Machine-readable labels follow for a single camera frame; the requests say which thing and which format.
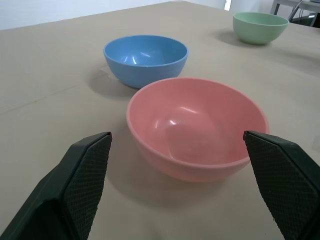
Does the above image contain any pink plastic bowl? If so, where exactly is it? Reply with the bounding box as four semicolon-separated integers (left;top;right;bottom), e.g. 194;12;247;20
126;77;270;183

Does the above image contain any grey metal table frame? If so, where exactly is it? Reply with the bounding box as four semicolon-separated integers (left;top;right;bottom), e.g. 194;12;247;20
271;0;320;27

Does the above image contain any blue plastic bowl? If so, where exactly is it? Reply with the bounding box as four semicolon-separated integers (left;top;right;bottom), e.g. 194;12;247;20
103;34;190;90

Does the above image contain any green plastic bowl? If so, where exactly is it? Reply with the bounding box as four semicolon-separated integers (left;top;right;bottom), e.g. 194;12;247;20
232;11;290;46

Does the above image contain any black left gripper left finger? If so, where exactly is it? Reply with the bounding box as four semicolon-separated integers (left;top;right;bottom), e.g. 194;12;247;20
0;131;113;240

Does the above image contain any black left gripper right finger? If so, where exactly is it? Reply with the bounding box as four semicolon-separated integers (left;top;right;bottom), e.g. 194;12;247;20
243;130;320;240

